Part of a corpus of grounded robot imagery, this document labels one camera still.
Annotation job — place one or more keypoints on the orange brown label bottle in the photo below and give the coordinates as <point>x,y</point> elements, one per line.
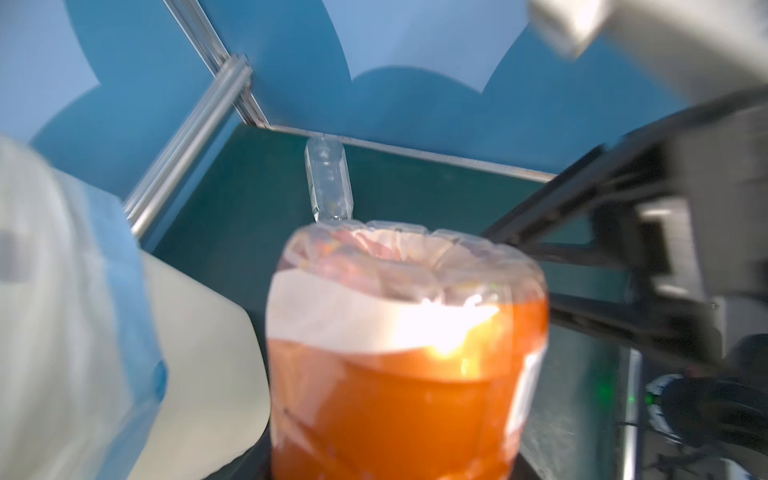
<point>396,352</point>

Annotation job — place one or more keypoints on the aluminium frame right post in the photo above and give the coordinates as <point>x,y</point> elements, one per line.
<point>197,27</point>

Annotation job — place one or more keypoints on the white ribbed trash bin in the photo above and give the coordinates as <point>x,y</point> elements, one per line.
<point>217,403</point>

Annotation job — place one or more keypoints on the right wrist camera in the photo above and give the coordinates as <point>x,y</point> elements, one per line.
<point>721,416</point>

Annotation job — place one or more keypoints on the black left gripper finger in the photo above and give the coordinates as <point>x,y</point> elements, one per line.
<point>254,464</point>

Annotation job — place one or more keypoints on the aluminium frame back rail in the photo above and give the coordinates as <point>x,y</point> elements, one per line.
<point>170,167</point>

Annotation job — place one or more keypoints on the white bin liner bag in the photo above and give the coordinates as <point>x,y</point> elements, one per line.
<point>82,373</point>

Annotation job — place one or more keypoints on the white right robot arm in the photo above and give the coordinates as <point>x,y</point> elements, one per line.
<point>701,49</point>

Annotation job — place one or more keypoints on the clear empty bottle green cap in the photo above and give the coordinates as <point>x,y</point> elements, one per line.
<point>328,179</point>

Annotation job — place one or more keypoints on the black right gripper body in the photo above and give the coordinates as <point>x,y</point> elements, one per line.
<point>681,205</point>

